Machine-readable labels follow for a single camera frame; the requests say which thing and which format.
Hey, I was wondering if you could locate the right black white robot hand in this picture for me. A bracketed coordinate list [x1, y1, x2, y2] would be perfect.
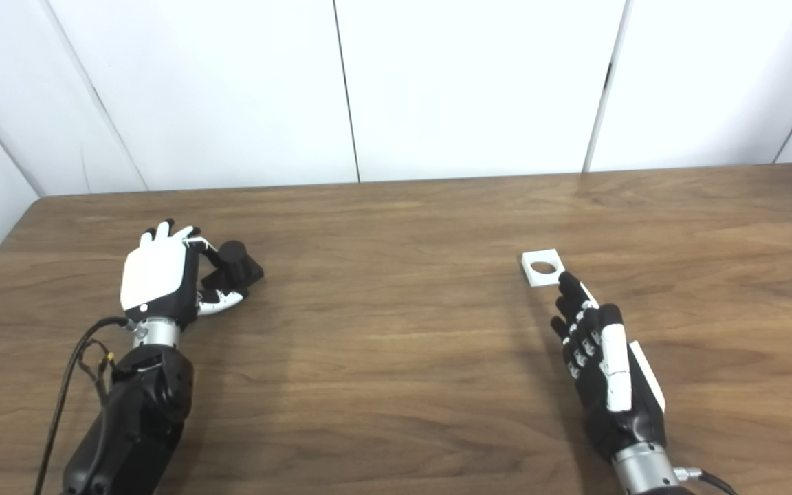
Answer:
[551, 271, 668, 463]

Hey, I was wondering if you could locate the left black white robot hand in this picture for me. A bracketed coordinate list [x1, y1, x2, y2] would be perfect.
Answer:
[120, 219, 245, 327]

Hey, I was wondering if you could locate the black peg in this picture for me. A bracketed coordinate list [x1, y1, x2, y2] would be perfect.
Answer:
[200, 240, 265, 303]

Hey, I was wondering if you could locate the white square piece with hole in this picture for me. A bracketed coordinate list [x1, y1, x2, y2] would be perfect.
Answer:
[522, 249, 567, 287]

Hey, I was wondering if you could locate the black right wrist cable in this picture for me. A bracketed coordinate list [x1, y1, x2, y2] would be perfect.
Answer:
[674, 467, 738, 495]

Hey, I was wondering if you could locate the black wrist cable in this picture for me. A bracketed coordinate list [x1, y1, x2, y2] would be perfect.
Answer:
[33, 316, 129, 495]
[674, 467, 738, 495]

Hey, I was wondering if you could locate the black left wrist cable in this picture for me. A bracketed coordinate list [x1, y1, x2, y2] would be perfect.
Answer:
[33, 316, 129, 495]

